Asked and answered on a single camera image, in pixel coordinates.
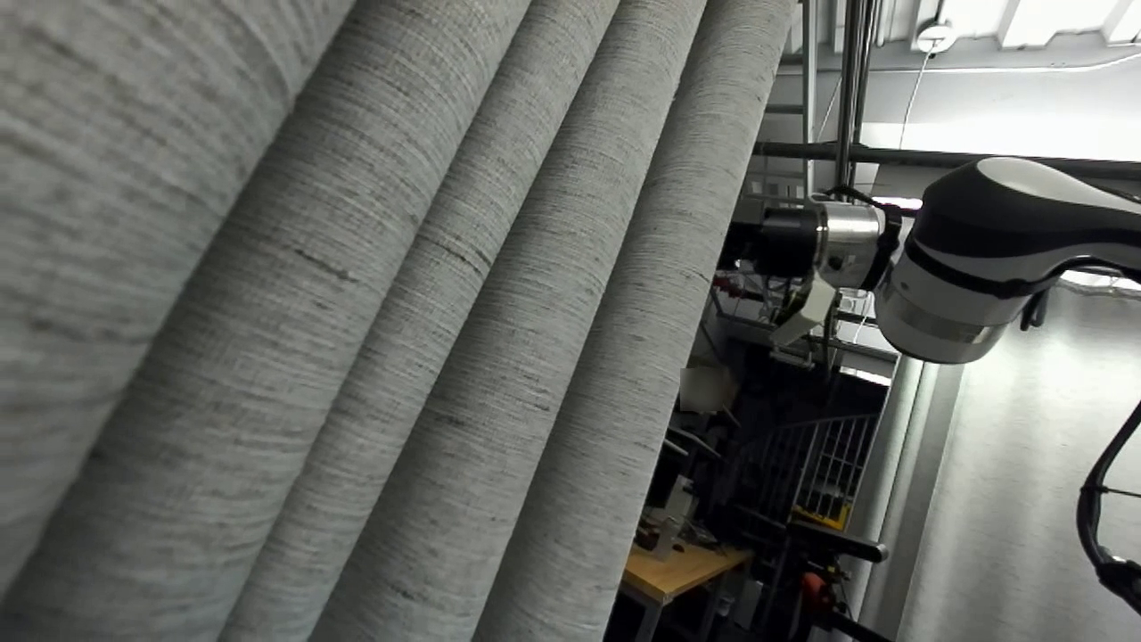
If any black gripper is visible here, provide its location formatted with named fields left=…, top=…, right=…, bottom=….
left=720, top=207, right=819, bottom=278

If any grey fabric curtain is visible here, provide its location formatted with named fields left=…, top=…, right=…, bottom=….
left=0, top=0, right=800, bottom=642

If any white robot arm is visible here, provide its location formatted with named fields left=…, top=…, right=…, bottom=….
left=715, top=158, right=1141, bottom=363

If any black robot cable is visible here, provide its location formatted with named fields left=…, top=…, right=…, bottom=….
left=1072, top=399, right=1141, bottom=616

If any black overhead pipe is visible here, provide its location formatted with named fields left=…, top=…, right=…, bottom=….
left=751, top=144, right=1141, bottom=179

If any yellow black safety gate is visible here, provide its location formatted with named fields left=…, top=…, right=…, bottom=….
left=762, top=415, right=876, bottom=531

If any wooden workbench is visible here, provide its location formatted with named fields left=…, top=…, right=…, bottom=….
left=621, top=543, right=751, bottom=642

